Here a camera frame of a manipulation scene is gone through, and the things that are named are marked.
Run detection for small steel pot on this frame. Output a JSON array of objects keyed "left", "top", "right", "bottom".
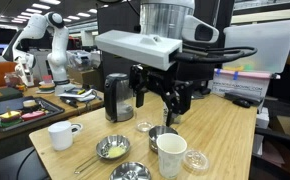
[{"left": 148, "top": 125, "right": 179, "bottom": 154}]

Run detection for clear plastic cup lid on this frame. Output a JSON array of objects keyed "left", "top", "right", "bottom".
[{"left": 182, "top": 149, "right": 210, "bottom": 174}]

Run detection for white paper cup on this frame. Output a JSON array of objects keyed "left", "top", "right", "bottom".
[{"left": 156, "top": 133, "right": 188, "bottom": 180}]

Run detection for dark blue board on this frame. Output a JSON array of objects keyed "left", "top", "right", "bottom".
[{"left": 0, "top": 96, "right": 35, "bottom": 115}]

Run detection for white desk grommet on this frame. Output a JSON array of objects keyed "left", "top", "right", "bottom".
[{"left": 70, "top": 122, "right": 84, "bottom": 133}]

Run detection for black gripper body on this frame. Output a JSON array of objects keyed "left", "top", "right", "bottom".
[{"left": 138, "top": 65, "right": 186, "bottom": 98}]

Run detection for stacked toy plates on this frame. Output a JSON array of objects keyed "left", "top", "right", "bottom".
[{"left": 38, "top": 79, "right": 56, "bottom": 94}]

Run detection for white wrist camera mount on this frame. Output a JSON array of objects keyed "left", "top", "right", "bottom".
[{"left": 94, "top": 29, "right": 183, "bottom": 72}]

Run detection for dark green case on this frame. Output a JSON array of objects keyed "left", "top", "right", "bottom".
[{"left": 0, "top": 86, "right": 24, "bottom": 103}]

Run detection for small white box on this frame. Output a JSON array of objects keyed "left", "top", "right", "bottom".
[{"left": 255, "top": 106, "right": 270, "bottom": 130}]

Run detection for glass electric kettle black handle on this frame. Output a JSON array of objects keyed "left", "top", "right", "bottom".
[{"left": 103, "top": 73, "right": 135, "bottom": 123}]

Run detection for white printed cardboard box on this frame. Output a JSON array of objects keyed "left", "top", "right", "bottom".
[{"left": 207, "top": 75, "right": 272, "bottom": 101}]

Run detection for empty steel bowl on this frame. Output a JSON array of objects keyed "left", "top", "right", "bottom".
[{"left": 109, "top": 161, "right": 152, "bottom": 180}]

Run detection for brown cardboard box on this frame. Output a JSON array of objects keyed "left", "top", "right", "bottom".
[{"left": 68, "top": 68, "right": 102, "bottom": 89}]

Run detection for pink flat lid blue tape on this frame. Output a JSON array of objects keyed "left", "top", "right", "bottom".
[{"left": 214, "top": 68, "right": 282, "bottom": 80}]

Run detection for white idle gripper body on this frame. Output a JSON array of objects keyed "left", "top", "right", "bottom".
[{"left": 15, "top": 61, "right": 35, "bottom": 88}]

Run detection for red toy food piece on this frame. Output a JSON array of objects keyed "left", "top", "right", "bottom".
[{"left": 20, "top": 110, "right": 47, "bottom": 122}]

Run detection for black plastic tray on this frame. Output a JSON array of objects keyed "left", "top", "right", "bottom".
[{"left": 0, "top": 96, "right": 65, "bottom": 133}]

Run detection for white ceramic mug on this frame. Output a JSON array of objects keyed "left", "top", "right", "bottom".
[{"left": 47, "top": 120, "right": 82, "bottom": 152}]

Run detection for round dark toy cake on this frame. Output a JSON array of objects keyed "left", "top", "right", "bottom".
[{"left": 22, "top": 99, "right": 41, "bottom": 113}]

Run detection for small glass dish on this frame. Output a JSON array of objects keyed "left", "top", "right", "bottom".
[{"left": 135, "top": 120, "right": 154, "bottom": 133}]

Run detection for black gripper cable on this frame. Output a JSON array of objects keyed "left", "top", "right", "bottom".
[{"left": 174, "top": 45, "right": 258, "bottom": 64}]

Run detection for steel strainer bowl with handle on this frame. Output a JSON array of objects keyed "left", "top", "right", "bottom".
[{"left": 73, "top": 134, "right": 132, "bottom": 175}]

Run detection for clear plastic storage bin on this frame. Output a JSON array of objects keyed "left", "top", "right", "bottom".
[{"left": 222, "top": 18, "right": 290, "bottom": 74}]

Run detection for toy sandwich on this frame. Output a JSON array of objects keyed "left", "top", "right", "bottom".
[{"left": 0, "top": 109, "right": 23, "bottom": 128}]

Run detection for black computer mouse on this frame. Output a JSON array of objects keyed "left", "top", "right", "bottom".
[{"left": 232, "top": 98, "right": 252, "bottom": 109}]

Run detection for clear plastic container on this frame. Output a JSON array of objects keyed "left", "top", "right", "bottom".
[{"left": 66, "top": 49, "right": 93, "bottom": 72}]

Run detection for pile of papers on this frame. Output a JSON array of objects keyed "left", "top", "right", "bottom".
[{"left": 58, "top": 87, "right": 98, "bottom": 103}]

